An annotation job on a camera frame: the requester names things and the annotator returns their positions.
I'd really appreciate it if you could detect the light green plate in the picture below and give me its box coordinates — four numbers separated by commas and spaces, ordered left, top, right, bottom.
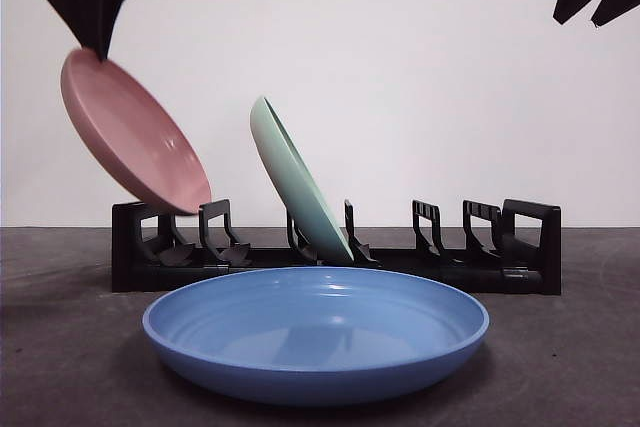
249, 95, 356, 263

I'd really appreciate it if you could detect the pink plate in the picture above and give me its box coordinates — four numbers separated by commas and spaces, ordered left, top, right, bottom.
59, 46, 214, 217

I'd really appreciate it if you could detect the blue plate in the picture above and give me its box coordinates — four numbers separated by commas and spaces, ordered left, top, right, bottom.
141, 266, 491, 408

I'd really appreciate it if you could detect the black plate rack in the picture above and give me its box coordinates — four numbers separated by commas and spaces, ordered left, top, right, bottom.
110, 198, 563, 296

